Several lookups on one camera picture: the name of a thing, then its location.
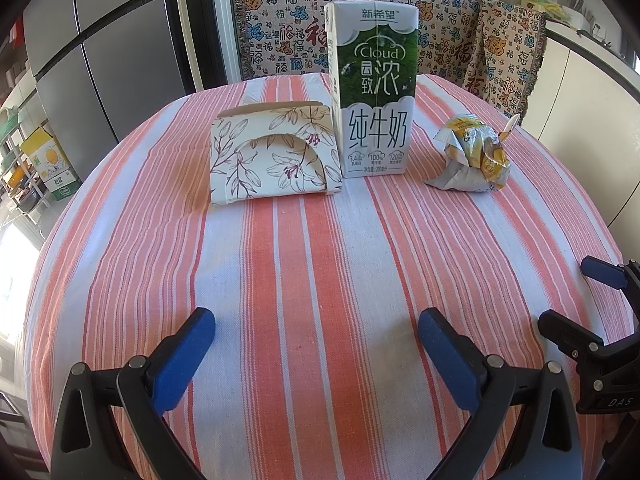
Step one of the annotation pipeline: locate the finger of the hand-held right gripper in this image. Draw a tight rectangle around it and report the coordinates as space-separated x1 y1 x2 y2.
581 255 640 292
537 309 609 361

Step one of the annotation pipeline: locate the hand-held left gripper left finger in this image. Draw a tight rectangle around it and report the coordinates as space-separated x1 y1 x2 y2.
50 307 217 480

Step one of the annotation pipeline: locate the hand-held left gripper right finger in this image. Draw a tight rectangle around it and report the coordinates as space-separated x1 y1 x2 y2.
418 307 583 480

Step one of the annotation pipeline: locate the pink striped tablecloth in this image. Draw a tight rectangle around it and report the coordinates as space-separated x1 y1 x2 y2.
22 72 636 480

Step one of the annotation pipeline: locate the white cabinet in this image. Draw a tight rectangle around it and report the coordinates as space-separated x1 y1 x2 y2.
520 15 640 231

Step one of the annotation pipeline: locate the yellow crumpled snack packet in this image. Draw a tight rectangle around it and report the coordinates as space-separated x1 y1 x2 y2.
424 114 523 193

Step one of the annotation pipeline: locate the floral paper box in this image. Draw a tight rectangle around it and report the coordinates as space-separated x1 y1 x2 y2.
209 101 343 207

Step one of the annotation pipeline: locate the yellow and green cardboard box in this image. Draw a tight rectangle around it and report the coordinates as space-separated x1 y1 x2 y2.
20 127 83 202

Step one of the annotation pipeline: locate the metal storage rack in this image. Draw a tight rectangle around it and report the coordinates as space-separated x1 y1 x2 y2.
0 75 51 217

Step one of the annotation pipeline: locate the green and white milk carton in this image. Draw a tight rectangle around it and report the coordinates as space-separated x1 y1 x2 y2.
322 1 420 179

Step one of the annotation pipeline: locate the yellow cloth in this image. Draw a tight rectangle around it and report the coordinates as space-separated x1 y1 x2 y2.
520 0 567 19

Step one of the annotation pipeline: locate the grey refrigerator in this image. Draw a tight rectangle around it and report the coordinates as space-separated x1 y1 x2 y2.
22 0 201 146

